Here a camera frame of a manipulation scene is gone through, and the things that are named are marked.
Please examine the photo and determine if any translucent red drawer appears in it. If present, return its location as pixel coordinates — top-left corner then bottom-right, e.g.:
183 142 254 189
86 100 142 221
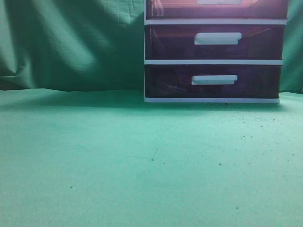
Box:
144 65 281 99
145 0 288 19
145 24 285 60

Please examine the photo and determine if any green cloth backdrop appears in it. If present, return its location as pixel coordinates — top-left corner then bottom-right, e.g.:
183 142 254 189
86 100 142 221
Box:
0 0 303 227

